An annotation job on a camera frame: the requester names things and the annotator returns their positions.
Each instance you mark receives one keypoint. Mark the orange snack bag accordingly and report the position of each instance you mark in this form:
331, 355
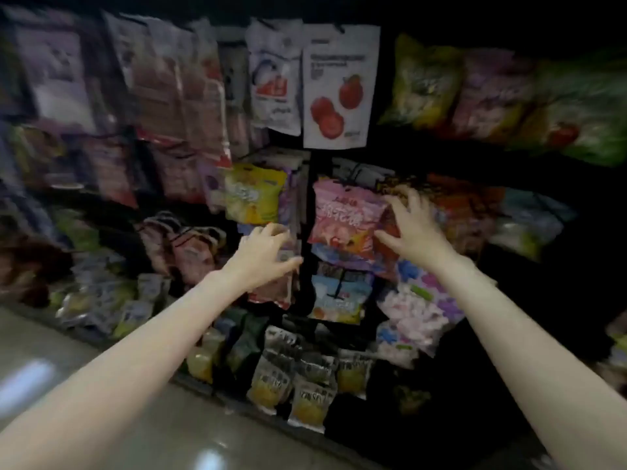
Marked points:
460, 215

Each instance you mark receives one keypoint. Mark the green marshmallow bag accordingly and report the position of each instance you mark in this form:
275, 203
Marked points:
588, 112

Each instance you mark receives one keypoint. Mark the pastel cube marshmallow bag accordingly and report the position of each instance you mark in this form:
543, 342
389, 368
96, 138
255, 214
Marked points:
421, 313

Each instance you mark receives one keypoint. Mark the row of small yellow pouches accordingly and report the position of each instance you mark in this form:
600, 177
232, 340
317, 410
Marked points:
313, 401

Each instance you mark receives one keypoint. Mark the person's left hand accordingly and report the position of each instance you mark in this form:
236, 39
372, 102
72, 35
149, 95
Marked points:
257, 257

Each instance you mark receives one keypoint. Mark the red sliced snack bag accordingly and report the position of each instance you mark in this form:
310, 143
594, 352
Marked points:
118, 171

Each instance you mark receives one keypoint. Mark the colourful lollipop display stand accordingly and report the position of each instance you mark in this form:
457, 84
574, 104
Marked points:
617, 352

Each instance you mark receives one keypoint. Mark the person's right forearm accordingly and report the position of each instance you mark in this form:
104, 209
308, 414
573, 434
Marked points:
529, 357

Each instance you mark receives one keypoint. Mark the pink marshmallow bag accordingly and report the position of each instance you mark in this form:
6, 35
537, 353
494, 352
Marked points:
490, 98

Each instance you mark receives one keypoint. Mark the White Rabbit candy bag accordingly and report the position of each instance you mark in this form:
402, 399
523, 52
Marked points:
274, 83

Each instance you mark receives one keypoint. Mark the purple grape jelly bag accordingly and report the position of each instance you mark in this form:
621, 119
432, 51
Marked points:
292, 200

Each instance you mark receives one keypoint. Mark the person's left forearm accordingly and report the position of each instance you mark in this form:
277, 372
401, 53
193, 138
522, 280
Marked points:
127, 372

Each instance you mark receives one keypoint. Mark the white red fruit bag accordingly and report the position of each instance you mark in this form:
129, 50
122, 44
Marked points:
358, 171
338, 83

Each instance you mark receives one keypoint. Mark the yellow marshmallow bag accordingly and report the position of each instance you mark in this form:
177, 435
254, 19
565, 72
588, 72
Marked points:
255, 196
423, 83

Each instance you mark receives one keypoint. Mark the person's right hand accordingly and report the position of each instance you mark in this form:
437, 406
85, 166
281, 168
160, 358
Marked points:
416, 235

